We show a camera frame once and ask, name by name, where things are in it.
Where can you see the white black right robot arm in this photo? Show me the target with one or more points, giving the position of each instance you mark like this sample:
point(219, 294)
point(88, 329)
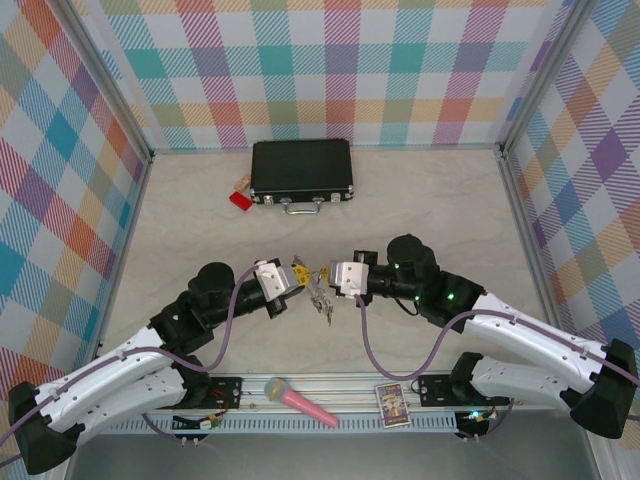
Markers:
point(530, 342)

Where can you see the aluminium mounting rail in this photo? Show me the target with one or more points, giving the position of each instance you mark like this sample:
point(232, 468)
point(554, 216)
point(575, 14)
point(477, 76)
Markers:
point(350, 395)

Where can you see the red block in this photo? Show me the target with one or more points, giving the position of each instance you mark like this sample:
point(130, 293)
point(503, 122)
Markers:
point(240, 200)

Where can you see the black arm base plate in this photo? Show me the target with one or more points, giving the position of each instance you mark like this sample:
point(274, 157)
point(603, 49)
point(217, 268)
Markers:
point(225, 392)
point(435, 390)

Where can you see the aluminium side rail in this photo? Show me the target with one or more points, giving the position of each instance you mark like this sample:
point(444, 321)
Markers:
point(120, 265)
point(532, 240)

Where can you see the small printed card box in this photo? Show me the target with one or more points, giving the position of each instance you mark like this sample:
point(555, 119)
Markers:
point(393, 405)

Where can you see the black controller board with LED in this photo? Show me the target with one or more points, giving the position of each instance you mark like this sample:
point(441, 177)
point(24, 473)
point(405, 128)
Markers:
point(472, 422)

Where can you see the small green orange connector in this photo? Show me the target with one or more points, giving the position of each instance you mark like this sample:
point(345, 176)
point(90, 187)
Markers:
point(210, 424)

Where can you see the small wooden block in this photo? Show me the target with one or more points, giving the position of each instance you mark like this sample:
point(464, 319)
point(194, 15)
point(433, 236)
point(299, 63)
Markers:
point(242, 182)

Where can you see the aluminium corner post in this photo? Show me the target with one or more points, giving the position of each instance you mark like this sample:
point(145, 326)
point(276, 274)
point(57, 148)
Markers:
point(111, 85)
point(542, 75)

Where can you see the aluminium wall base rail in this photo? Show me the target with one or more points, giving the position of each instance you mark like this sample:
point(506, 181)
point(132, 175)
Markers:
point(425, 147)

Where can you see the pink toy microphone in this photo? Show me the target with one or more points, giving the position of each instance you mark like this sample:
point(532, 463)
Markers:
point(300, 402)

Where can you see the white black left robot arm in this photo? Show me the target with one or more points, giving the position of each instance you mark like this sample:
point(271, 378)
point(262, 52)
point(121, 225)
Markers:
point(115, 370)

